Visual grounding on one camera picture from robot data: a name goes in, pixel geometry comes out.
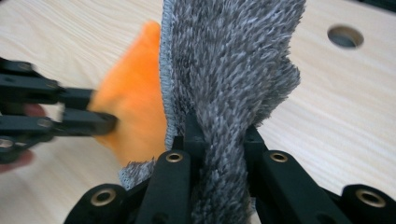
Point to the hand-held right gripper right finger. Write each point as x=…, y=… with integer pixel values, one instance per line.
x=289, y=193

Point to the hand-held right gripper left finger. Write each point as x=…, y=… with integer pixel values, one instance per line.
x=169, y=186

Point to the orange plush toy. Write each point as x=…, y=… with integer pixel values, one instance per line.
x=134, y=102

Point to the grey fluffy cloth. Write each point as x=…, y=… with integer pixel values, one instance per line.
x=224, y=77

